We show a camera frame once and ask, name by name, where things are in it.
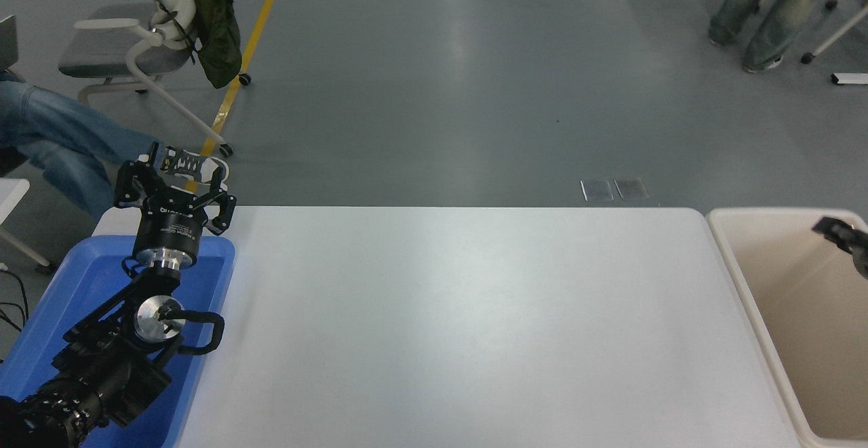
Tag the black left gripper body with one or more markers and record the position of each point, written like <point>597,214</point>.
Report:
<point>168,230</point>

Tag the seated person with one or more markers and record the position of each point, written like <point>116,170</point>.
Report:
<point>54,129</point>

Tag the large pale bin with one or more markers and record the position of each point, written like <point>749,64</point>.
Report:
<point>793,312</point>

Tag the blue plastic tray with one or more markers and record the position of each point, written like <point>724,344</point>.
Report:
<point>81,285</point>

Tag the grey white office chair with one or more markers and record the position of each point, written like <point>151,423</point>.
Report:
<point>102,48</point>

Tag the white bar on floor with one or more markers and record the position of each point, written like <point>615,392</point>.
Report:
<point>851,78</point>

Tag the dark green backpack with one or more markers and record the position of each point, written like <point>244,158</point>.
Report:
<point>217,28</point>

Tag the wheeled chair base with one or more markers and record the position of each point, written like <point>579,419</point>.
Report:
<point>837,36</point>

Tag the metal floor plate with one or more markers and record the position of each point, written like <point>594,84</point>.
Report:
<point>597,190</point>
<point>631,188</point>

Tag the standing person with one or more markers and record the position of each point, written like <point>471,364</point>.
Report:
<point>780,21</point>

